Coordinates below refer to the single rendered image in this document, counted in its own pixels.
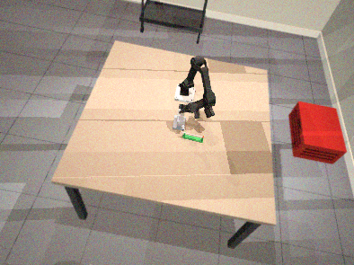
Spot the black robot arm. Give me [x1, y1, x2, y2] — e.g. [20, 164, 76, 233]
[179, 56, 216, 119]

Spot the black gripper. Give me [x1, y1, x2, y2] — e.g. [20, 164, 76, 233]
[179, 100, 203, 113]

